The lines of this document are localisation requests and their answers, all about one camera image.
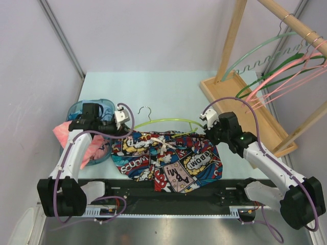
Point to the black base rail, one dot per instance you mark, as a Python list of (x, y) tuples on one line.
[(212, 199)]

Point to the dark green hanger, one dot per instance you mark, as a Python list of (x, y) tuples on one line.
[(295, 60)]

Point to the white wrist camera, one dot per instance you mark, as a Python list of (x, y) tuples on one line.
[(121, 116), (210, 118)]

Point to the teal plastic basket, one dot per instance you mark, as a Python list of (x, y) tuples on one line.
[(99, 101)]

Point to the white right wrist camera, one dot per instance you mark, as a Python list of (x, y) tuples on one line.
[(210, 118)]

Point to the comic print shorts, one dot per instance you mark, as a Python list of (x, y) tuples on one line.
[(173, 161)]

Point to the pink shark shorts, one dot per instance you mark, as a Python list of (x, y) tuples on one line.
[(98, 149)]

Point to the light blue garment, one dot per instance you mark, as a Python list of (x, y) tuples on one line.
[(105, 112)]

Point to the wooden hanger rack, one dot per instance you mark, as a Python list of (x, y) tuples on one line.
[(306, 105)]

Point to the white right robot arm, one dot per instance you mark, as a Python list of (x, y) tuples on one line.
[(298, 199)]

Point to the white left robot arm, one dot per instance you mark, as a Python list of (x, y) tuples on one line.
[(60, 194)]

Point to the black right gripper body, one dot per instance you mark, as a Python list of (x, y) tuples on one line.
[(216, 135)]

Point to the pale green hanger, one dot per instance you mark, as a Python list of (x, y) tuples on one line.
[(263, 54)]

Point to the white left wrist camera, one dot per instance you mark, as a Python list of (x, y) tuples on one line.
[(121, 116)]

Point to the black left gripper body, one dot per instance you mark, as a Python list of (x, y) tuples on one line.
[(111, 128)]

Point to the lime green hanger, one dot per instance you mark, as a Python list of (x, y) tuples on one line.
[(193, 124)]

